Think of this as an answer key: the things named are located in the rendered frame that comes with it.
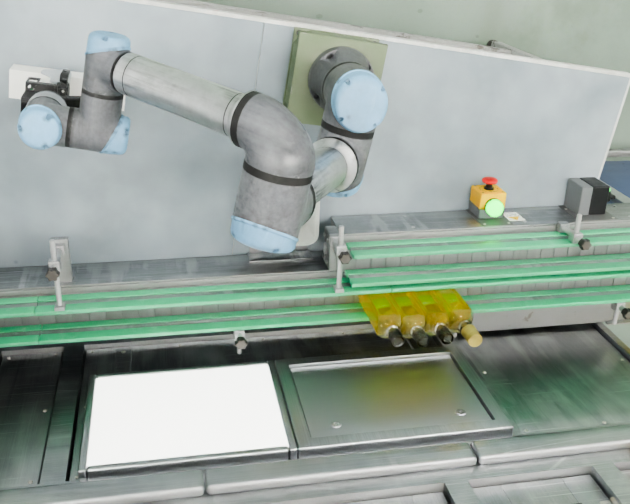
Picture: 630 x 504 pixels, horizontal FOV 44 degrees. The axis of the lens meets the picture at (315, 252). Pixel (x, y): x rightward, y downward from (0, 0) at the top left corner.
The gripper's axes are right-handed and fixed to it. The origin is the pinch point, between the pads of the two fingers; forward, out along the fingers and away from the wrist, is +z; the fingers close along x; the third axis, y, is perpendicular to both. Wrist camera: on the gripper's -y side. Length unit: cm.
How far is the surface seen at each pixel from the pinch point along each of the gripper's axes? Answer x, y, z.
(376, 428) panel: 54, -69, -47
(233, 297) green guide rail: 41, -40, -15
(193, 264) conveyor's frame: 40, -31, 0
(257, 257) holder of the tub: 38, -47, 2
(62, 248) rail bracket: 34.8, -0.8, -7.7
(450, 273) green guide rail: 31, -93, -14
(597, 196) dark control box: 11, -134, -3
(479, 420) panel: 51, -92, -48
